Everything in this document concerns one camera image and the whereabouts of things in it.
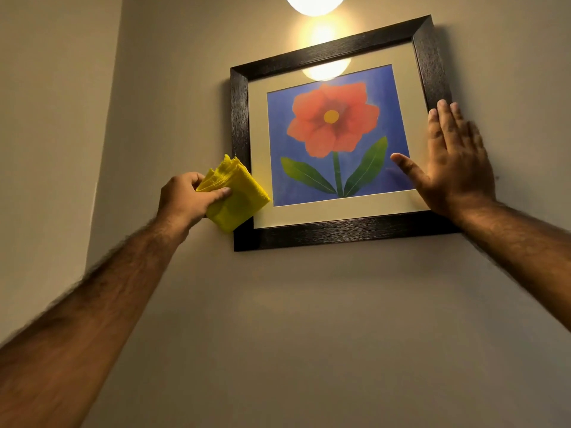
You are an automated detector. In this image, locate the dark framed flower picture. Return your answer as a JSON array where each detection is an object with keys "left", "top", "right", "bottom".
[{"left": 230, "top": 14, "right": 463, "bottom": 253}]

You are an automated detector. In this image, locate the person's left hand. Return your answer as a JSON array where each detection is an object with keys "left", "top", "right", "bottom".
[{"left": 156, "top": 172, "right": 233, "bottom": 239}]

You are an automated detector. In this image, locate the person's right forearm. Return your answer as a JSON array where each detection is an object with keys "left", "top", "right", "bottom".
[{"left": 454, "top": 198, "right": 571, "bottom": 333}]

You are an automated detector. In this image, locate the person's right hand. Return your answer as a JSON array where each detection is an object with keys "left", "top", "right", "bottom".
[{"left": 390, "top": 99, "right": 497, "bottom": 220}]

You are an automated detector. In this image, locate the person's left forearm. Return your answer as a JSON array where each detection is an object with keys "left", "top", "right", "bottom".
[{"left": 0, "top": 213, "right": 190, "bottom": 428}]

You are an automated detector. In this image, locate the glowing white wall lamp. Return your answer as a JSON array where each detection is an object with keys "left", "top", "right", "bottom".
[{"left": 284, "top": 0, "right": 349, "bottom": 17}]

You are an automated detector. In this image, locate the yellow cleaning cloth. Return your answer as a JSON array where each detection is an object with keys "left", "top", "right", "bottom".
[{"left": 195, "top": 153, "right": 271, "bottom": 234}]

